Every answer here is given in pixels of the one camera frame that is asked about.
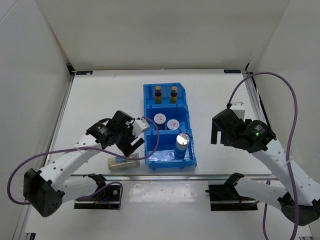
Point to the brown bottle yellow label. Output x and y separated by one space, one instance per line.
158 95
173 95

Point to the left blue corner label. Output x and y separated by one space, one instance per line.
84 73

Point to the red-label lid jar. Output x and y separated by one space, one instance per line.
160 121
173 124

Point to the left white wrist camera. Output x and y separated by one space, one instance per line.
139 126

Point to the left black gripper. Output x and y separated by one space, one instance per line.
127 148

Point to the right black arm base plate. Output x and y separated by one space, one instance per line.
223 200

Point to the silver-lid white jar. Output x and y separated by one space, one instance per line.
116 163
181 145

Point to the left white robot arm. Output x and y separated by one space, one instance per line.
48 188

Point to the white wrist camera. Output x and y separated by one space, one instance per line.
139 126
239 109

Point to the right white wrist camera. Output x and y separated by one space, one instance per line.
239 109

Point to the blue corner label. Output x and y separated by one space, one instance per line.
232 71
84 73

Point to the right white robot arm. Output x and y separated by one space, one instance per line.
258 139

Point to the blue three-compartment plastic bin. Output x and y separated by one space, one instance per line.
164 141

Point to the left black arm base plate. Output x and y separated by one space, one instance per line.
109 198

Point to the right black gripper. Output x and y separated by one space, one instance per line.
214 133

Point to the right blue corner label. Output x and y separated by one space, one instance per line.
232 71

